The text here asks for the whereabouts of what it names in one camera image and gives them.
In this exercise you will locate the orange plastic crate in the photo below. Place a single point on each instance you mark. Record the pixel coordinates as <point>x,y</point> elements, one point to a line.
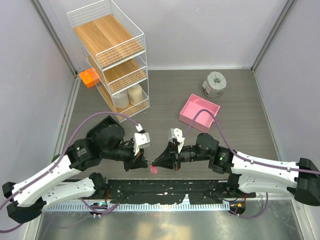
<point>89,77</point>

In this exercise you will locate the white toilet paper roll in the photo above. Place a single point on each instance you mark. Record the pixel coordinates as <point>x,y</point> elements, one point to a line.
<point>121,100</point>

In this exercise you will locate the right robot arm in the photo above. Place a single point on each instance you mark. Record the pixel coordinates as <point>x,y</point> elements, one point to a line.
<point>247,174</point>

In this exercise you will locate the cream lotion bottle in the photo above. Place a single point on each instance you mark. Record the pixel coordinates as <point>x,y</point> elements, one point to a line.
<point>135,94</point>

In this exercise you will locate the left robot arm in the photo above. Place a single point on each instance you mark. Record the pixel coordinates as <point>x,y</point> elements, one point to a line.
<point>28,199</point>

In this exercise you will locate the pink plastic box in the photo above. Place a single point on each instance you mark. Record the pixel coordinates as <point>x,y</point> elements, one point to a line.
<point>193,105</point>

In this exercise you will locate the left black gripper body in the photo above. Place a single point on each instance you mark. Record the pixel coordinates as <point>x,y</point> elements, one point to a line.
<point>129,163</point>

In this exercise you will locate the white wire shelf rack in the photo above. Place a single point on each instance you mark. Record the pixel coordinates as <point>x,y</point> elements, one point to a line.
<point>115,47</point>

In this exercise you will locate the grey wrapped paper roll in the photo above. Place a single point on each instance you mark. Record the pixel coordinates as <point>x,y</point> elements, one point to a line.
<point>214,84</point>

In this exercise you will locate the white slotted cable duct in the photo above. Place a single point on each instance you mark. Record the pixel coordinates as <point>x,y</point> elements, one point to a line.
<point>185,206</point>

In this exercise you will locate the green lime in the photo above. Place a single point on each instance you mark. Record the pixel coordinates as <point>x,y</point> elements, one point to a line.
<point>56,157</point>

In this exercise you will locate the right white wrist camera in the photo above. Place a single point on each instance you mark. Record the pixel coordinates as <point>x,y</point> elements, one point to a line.
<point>175,136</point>

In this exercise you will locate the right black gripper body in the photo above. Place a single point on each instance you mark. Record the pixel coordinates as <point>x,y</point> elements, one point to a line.
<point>182,156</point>

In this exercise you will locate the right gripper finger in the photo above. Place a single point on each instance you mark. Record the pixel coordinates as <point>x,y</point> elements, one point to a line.
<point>164,161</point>
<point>165,154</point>

